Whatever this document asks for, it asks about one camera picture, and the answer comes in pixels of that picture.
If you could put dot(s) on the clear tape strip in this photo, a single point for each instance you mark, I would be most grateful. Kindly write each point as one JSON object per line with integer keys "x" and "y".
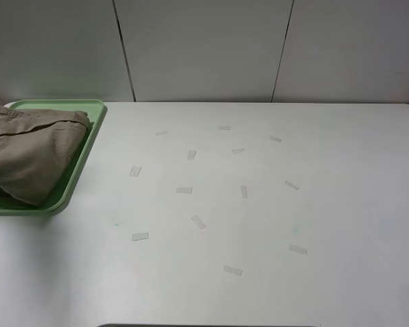
{"x": 233, "y": 270}
{"x": 198, "y": 222}
{"x": 186, "y": 190}
{"x": 298, "y": 249}
{"x": 244, "y": 191}
{"x": 140, "y": 236}
{"x": 191, "y": 154}
{"x": 135, "y": 171}
{"x": 288, "y": 183}

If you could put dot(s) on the green plastic tray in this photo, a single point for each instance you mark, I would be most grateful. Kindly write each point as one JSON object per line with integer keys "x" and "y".
{"x": 61, "y": 195}

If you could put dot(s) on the khaki shorts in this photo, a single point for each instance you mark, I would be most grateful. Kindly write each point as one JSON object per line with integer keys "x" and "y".
{"x": 36, "y": 147}

